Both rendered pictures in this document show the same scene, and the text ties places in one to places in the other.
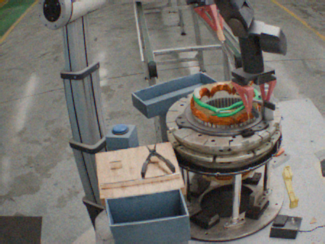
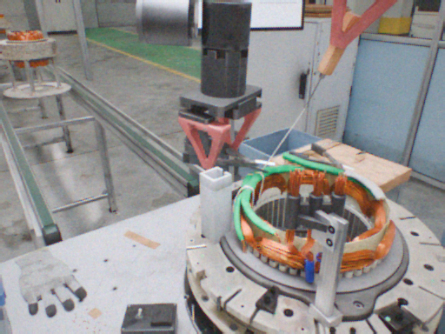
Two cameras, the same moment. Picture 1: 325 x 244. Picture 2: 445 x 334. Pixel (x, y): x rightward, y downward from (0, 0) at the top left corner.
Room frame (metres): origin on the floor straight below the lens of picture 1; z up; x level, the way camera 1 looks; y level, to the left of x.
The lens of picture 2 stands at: (1.34, -0.46, 1.38)
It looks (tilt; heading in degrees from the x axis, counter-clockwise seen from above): 26 degrees down; 148
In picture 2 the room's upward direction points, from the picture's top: straight up
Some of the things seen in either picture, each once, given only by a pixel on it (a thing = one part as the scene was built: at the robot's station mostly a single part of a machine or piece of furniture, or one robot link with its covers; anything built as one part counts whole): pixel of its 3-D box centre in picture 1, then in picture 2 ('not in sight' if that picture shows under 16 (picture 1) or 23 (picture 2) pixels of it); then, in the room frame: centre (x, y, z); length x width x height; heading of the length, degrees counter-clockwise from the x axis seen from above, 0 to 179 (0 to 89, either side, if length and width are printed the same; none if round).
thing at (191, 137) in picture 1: (228, 114); (308, 235); (1.08, -0.17, 1.09); 0.32 x 0.32 x 0.01
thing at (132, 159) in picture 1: (137, 173); (336, 169); (0.93, 0.07, 1.05); 0.20 x 0.19 x 0.02; 5
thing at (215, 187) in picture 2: (267, 103); (215, 206); (1.03, -0.27, 1.14); 0.03 x 0.03 x 0.09; 8
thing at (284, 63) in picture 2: not in sight; (286, 89); (-0.97, 1.66, 0.60); 1.02 x 0.55 x 1.20; 2
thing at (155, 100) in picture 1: (180, 128); not in sight; (1.35, -0.05, 0.92); 0.25 x 0.11 x 0.28; 114
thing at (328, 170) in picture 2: (204, 101); (329, 171); (1.05, -0.10, 1.15); 0.15 x 0.04 x 0.02; 8
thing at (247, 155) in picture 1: (234, 156); not in sight; (0.94, -0.16, 1.06); 0.09 x 0.04 x 0.01; 98
